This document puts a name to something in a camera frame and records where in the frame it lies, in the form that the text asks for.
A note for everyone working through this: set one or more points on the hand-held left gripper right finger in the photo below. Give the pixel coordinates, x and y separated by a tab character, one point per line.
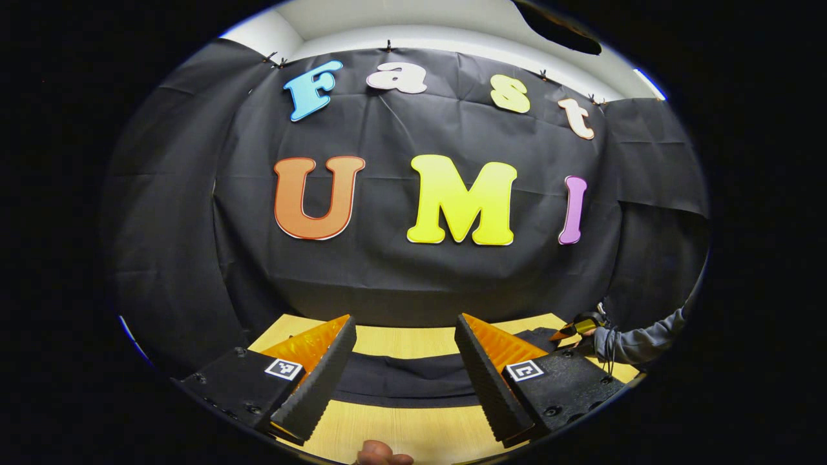
484	387

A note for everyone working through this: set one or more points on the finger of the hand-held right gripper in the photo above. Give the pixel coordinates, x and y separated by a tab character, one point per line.
585	323

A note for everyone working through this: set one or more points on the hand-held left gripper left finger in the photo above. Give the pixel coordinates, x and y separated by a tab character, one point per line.
323	387

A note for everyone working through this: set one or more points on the black jeans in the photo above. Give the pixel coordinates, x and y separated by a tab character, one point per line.
407	381

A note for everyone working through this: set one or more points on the black backdrop cloth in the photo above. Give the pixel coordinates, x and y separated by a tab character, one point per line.
387	278

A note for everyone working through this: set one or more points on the ceiling light strip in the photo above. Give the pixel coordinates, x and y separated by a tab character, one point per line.
648	84

